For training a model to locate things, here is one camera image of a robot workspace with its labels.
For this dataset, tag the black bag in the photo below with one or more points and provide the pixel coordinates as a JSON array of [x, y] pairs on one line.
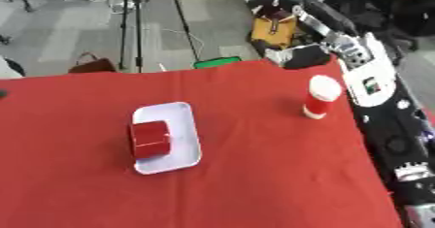
[[272, 2]]

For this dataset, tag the red rectangular block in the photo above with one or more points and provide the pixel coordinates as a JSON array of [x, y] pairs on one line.
[[150, 140]]

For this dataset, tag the black tripod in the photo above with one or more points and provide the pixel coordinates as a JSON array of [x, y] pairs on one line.
[[137, 25]]

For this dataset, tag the white rectangular tray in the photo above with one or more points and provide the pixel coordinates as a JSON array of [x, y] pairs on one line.
[[184, 135]]

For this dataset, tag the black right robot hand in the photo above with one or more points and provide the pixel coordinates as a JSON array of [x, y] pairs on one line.
[[308, 58]]

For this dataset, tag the green flat object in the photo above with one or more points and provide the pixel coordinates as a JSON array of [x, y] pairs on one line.
[[217, 61]]

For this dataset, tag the yellow bag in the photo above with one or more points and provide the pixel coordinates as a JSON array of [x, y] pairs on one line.
[[273, 31]]

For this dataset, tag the red can with white lid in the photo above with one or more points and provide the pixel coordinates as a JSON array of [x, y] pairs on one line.
[[320, 97]]

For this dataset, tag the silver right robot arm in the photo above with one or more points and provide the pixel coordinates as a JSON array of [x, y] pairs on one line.
[[391, 131]]

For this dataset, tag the black office chair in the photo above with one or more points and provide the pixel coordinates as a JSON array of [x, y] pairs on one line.
[[405, 8]]

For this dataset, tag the brown bag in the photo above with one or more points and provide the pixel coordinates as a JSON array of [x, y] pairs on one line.
[[93, 66]]

